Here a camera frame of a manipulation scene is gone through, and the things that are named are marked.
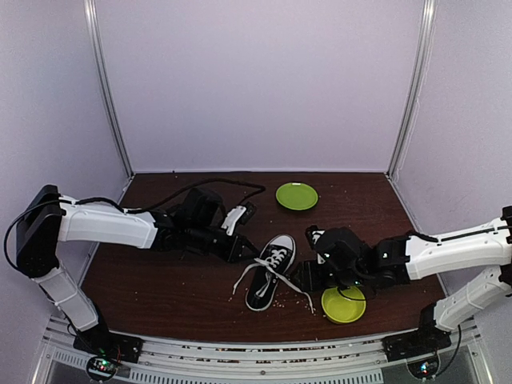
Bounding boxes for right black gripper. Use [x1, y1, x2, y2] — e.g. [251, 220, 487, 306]
[290, 260, 367, 294]

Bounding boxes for white shoelace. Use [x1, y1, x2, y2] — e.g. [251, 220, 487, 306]
[232, 245, 315, 314]

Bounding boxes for black white canvas sneaker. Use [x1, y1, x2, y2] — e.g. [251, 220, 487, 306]
[246, 234, 296, 312]

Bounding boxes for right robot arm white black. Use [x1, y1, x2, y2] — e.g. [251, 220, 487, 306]
[291, 206, 511, 354]

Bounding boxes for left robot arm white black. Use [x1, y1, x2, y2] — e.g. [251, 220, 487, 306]
[7, 185, 258, 355]

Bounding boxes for yellow-green bowl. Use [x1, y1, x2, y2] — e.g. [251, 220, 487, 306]
[321, 286, 366, 324]

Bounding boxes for green plate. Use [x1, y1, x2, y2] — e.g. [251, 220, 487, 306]
[275, 182, 319, 211]

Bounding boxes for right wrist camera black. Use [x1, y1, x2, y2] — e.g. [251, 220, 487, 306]
[306, 226, 366, 268]

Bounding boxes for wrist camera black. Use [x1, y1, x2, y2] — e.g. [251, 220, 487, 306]
[306, 226, 366, 268]
[182, 187, 257, 235]

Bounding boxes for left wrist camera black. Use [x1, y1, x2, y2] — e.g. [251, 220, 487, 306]
[182, 187, 257, 235]

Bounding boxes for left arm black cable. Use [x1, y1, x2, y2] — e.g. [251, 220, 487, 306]
[2, 178, 267, 273]

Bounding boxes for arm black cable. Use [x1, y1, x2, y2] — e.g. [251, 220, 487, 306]
[434, 319, 465, 361]
[2, 178, 267, 273]

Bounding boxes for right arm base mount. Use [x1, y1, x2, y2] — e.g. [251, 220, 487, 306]
[382, 330, 451, 362]

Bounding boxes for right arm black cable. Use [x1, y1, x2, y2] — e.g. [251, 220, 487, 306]
[434, 319, 465, 361]

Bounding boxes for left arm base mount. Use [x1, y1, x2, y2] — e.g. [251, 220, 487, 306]
[73, 332, 143, 363]

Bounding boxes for left aluminium frame post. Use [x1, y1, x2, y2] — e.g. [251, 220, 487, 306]
[83, 0, 134, 178]

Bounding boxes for aluminium frame post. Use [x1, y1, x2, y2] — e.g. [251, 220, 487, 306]
[83, 0, 134, 178]
[386, 0, 437, 181]

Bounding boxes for front aluminium rail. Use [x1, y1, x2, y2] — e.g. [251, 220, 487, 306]
[29, 316, 497, 383]

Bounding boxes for right aluminium frame post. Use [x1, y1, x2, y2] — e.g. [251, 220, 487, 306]
[386, 0, 437, 181]

